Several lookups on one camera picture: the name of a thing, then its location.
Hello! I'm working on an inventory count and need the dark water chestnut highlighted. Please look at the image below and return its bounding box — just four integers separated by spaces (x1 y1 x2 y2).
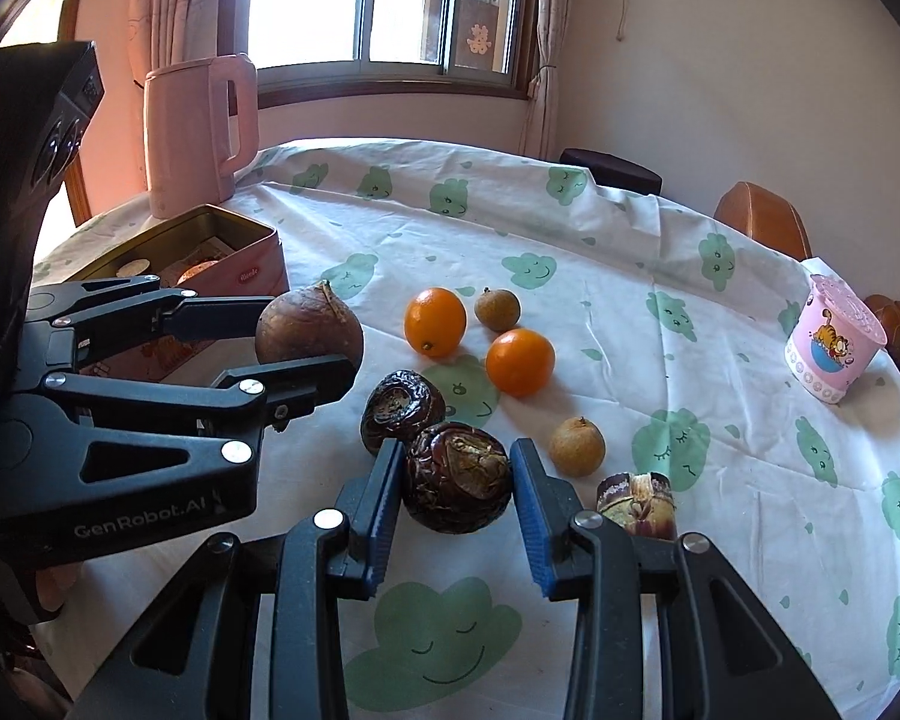
401 422 515 533
358 369 447 458

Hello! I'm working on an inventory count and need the brown potato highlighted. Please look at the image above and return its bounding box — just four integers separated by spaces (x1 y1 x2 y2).
474 286 523 332

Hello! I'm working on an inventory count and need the person's left hand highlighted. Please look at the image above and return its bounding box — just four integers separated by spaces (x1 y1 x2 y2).
34 562 83 620

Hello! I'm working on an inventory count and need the orange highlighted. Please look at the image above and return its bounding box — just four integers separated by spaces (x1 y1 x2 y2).
403 286 468 359
485 328 556 398

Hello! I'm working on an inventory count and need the pink floral curtain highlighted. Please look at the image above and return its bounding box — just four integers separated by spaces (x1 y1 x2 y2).
124 0 252 91

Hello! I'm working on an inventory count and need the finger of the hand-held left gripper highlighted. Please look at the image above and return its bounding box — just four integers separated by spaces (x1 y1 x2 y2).
15 355 361 490
26 275 275 370

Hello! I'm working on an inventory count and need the pink cartoon cup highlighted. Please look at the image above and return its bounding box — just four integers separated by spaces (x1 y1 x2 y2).
785 274 887 406

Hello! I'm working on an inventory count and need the tied pale curtain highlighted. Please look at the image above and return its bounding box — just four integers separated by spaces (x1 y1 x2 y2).
521 0 582 162

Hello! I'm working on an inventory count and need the white cloud-print tablecloth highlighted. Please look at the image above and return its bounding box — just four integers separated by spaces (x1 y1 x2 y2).
30 136 900 720

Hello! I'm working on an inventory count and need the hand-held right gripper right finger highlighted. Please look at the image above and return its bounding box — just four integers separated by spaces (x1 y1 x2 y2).
510 437 845 720

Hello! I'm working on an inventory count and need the sliding glass window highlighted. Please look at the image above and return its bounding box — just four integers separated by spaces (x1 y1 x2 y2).
221 0 541 98

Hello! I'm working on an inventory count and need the brown leather armchair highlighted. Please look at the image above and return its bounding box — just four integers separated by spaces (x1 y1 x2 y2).
714 181 815 262

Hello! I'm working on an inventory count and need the dark round stool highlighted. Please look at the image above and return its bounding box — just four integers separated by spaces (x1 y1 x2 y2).
559 148 662 196

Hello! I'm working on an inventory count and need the pink metal tin box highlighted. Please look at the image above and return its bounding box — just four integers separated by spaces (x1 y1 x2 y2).
79 204 284 383

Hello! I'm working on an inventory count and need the pink electric kettle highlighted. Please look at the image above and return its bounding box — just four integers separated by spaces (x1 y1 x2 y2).
144 52 260 220

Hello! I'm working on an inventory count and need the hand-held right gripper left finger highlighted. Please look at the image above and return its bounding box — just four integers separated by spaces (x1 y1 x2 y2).
67 439 407 720

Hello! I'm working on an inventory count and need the brown taro root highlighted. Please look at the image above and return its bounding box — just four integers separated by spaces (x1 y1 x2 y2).
255 279 365 376

